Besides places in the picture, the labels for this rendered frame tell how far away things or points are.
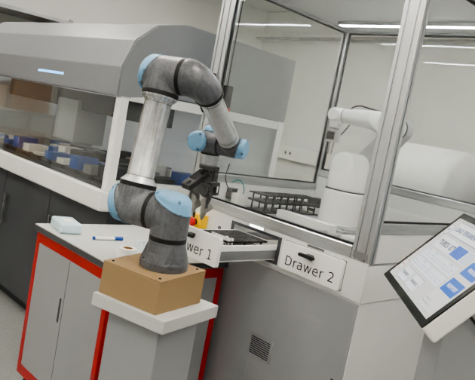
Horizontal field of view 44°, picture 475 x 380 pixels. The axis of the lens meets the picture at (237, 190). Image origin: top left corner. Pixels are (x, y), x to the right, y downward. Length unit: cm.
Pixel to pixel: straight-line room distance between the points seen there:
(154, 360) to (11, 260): 223
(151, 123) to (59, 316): 101
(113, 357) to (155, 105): 78
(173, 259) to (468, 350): 85
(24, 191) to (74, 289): 146
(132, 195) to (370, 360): 111
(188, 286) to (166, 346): 19
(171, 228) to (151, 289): 19
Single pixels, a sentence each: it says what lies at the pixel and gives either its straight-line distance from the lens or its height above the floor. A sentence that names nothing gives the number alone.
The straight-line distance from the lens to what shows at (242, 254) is 223.
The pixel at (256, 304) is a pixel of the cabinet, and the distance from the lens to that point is 245.
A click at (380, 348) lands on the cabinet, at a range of 238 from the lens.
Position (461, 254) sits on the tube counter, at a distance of 166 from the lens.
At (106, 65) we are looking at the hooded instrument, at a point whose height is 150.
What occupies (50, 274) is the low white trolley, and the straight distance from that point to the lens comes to 258.
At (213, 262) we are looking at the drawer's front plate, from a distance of 213.
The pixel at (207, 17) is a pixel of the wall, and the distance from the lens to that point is 723.
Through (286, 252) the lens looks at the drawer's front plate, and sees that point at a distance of 231.
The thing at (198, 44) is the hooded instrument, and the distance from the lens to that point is 313.
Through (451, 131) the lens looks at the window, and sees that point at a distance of 245.
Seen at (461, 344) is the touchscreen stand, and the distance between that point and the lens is 167.
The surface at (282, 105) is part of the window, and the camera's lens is 242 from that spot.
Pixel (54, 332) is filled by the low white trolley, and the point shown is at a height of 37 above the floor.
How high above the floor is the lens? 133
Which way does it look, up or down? 6 degrees down
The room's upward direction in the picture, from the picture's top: 11 degrees clockwise
